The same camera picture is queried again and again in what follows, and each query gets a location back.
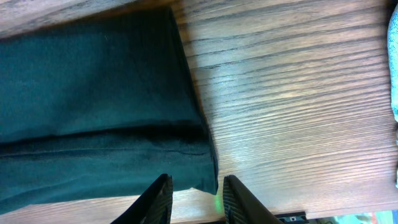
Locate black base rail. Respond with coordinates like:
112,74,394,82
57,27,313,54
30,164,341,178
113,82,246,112
202,212,310,224

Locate black t-shirt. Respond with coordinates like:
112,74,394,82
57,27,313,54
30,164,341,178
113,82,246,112
1,7,218,213

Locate blue denim jeans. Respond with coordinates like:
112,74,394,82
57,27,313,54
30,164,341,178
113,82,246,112
387,6,398,121

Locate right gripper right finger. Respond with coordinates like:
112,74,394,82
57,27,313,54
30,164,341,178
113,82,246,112
223,175,282,224

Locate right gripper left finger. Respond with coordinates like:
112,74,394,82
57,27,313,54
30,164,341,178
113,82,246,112
111,174,173,224

